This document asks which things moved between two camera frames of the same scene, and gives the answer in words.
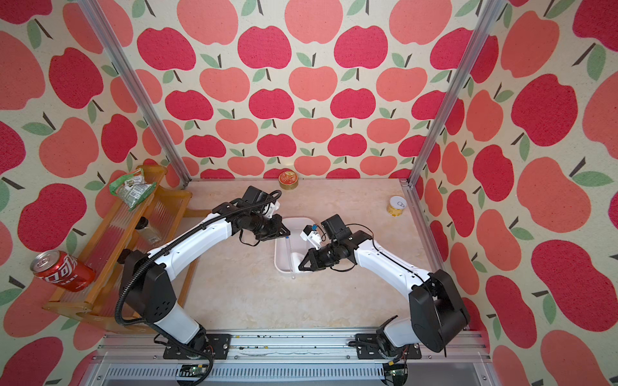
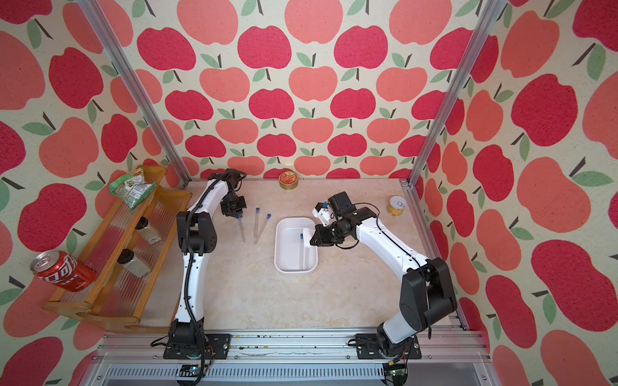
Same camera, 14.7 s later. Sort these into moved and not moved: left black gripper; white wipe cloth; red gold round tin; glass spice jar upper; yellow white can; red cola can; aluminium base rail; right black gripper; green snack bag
Moved: white wipe cloth; right black gripper; left black gripper
Not moved: yellow white can; red gold round tin; aluminium base rail; green snack bag; glass spice jar upper; red cola can
